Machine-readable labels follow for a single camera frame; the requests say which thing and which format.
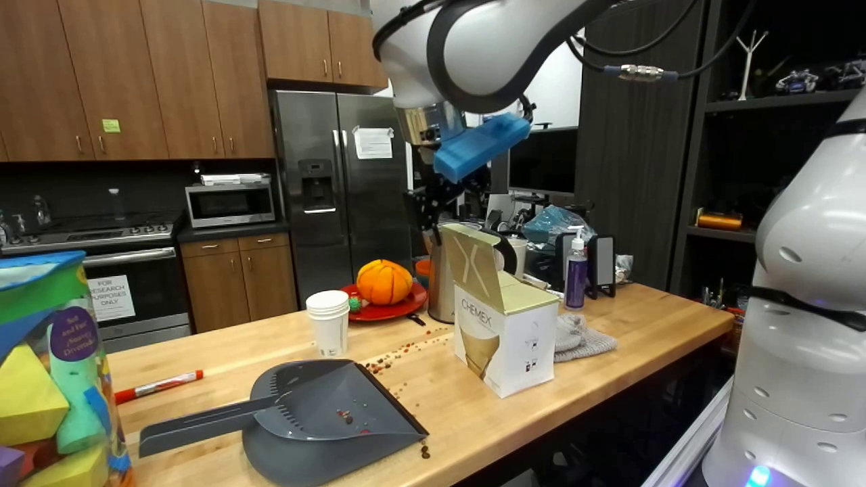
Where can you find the white paper notice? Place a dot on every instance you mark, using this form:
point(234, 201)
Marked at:
point(375, 142)

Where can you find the white paper on oven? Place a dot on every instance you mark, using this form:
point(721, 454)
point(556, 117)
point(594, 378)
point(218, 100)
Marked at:
point(112, 299)

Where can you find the black monitor screen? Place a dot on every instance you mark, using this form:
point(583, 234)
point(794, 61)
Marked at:
point(545, 163)

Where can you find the green sticky note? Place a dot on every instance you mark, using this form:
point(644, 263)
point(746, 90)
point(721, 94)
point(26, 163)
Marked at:
point(112, 125)

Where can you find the wooden wall cabinets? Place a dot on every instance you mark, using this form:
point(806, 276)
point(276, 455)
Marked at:
point(179, 71)

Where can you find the orange item on shelf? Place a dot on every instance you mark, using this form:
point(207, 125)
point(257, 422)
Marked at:
point(721, 219)

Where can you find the red plate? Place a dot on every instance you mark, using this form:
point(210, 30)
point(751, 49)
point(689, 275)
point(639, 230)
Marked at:
point(388, 311)

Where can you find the red marker pen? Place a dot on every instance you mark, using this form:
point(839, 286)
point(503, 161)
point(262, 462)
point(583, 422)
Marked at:
point(157, 386)

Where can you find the grey plastic dustpan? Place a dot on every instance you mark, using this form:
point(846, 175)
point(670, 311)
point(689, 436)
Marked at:
point(315, 422)

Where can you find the purple pump bottle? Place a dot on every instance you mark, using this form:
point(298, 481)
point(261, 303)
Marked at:
point(578, 279)

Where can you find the white pack on microwave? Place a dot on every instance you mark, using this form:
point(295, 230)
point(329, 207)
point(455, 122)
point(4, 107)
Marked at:
point(234, 179)

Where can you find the black kitchen oven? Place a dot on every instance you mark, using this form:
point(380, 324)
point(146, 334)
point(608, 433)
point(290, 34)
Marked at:
point(89, 252)

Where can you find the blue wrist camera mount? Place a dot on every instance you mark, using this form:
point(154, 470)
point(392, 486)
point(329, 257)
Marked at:
point(476, 146)

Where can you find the wooden base cabinet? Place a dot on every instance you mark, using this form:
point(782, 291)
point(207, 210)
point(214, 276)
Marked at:
point(239, 279)

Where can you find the grey knitted cloth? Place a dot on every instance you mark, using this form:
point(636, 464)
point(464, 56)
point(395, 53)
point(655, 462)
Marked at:
point(590, 341)

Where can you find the white coffee filter box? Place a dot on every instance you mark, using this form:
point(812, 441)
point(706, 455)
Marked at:
point(517, 352)

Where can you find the clear plastic bag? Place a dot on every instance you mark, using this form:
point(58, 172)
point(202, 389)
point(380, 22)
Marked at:
point(552, 219)

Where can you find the stainless steel refrigerator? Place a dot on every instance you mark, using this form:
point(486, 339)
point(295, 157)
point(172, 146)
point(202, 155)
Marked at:
point(342, 207)

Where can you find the silver microwave oven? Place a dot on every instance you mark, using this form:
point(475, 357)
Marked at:
point(226, 207)

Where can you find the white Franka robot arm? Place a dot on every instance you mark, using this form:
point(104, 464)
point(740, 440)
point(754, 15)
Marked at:
point(801, 379)

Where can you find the stainless steel electric kettle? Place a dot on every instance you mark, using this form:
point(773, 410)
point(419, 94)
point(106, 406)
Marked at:
point(436, 288)

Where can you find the orange pumpkin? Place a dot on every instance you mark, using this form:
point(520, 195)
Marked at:
point(382, 283)

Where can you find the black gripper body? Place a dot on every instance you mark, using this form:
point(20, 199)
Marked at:
point(461, 199)

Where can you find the colourful foam blocks pack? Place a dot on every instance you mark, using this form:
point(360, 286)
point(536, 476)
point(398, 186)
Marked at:
point(55, 389)

